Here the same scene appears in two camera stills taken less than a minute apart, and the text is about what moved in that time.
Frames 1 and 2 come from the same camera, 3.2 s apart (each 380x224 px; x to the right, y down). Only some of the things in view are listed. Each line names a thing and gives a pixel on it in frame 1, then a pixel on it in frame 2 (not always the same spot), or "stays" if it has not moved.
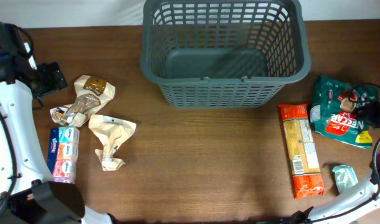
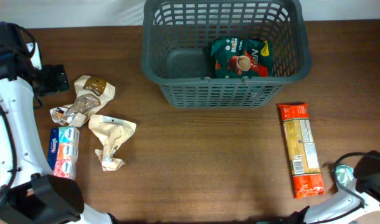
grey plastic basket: (223, 54) stays
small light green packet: (345, 177) stays
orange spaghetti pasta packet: (309, 181) stays
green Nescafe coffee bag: (334, 106) → (236, 57)
